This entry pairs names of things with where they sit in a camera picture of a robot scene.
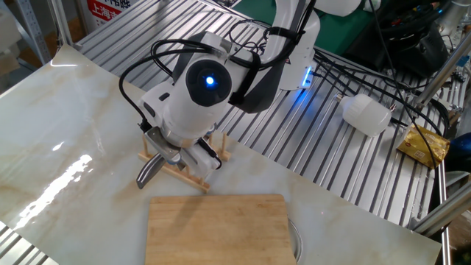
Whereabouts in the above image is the white foam box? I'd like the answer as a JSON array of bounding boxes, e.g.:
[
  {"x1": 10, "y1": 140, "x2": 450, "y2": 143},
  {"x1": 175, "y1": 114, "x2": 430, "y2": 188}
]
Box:
[{"x1": 0, "y1": 9, "x2": 21, "y2": 56}]

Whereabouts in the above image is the gold foil packet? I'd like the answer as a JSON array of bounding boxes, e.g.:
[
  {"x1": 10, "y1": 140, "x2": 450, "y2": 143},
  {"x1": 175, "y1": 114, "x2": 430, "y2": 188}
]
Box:
[{"x1": 396, "y1": 123, "x2": 451, "y2": 170}]

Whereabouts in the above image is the red sign white text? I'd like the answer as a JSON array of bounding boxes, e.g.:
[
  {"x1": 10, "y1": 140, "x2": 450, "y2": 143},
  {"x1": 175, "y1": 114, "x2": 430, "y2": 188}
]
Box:
[{"x1": 86, "y1": 0, "x2": 128, "y2": 27}]

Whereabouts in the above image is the green mat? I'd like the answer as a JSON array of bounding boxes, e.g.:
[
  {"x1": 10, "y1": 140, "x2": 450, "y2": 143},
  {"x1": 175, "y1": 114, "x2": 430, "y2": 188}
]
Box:
[{"x1": 231, "y1": 0, "x2": 371, "y2": 56}]

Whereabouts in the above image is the black steering wheel controller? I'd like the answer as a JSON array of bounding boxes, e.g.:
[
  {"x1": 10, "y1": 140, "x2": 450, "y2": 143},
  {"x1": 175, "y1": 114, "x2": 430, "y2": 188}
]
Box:
[{"x1": 345, "y1": 0, "x2": 450, "y2": 78}]

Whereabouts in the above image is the wooden cutting board metal handle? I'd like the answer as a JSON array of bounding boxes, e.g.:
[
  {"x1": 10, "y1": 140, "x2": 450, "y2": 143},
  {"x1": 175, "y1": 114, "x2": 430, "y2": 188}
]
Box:
[{"x1": 144, "y1": 194, "x2": 303, "y2": 265}]

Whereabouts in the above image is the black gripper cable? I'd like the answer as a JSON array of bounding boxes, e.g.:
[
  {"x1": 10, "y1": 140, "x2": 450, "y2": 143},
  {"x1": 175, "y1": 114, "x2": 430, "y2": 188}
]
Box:
[{"x1": 196, "y1": 138, "x2": 224, "y2": 171}]

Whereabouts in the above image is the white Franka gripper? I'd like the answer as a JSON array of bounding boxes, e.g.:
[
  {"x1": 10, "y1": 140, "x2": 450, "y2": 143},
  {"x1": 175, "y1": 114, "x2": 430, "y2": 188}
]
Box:
[{"x1": 138, "y1": 80, "x2": 222, "y2": 180}]

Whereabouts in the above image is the wooden peg rack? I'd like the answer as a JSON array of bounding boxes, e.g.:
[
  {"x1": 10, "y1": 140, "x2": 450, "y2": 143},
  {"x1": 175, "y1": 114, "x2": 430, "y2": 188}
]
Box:
[{"x1": 138, "y1": 132, "x2": 232, "y2": 194}]

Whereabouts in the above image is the slanted aluminium frame post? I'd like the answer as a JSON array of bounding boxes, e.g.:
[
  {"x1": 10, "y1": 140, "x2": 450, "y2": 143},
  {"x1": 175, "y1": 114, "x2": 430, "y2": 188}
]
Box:
[{"x1": 414, "y1": 32, "x2": 471, "y2": 110}]

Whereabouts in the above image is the thick black looped cable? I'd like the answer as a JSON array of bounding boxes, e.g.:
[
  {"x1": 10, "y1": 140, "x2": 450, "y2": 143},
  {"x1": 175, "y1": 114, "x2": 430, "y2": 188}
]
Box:
[{"x1": 414, "y1": 91, "x2": 453, "y2": 139}]

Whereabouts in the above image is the slim metal post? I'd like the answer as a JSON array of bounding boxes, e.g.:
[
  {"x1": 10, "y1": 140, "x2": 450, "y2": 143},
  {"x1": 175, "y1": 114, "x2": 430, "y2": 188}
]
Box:
[{"x1": 49, "y1": 0, "x2": 74, "y2": 47}]

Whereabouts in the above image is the aluminium frame profile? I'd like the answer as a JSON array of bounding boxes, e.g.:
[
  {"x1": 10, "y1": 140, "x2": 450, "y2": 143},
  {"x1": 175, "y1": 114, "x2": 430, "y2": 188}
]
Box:
[{"x1": 410, "y1": 191, "x2": 471, "y2": 236}]

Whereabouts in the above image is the white LED bulb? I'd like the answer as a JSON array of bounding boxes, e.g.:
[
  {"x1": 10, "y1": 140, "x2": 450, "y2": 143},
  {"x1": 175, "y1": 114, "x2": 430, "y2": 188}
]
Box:
[{"x1": 333, "y1": 93, "x2": 393, "y2": 138}]

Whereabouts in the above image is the perforated grey shelf upright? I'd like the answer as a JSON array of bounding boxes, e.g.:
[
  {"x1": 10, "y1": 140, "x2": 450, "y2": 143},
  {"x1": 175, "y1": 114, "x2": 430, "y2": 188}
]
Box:
[{"x1": 14, "y1": 0, "x2": 52, "y2": 66}]

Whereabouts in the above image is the black camera cable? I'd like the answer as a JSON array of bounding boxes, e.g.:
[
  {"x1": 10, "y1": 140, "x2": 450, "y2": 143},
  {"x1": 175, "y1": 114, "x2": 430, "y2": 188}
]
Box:
[{"x1": 118, "y1": 38, "x2": 222, "y2": 134}]

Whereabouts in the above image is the dark blue round object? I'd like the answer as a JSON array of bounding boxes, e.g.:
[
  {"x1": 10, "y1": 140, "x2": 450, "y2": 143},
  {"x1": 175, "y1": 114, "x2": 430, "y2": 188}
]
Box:
[{"x1": 443, "y1": 132, "x2": 471, "y2": 174}]

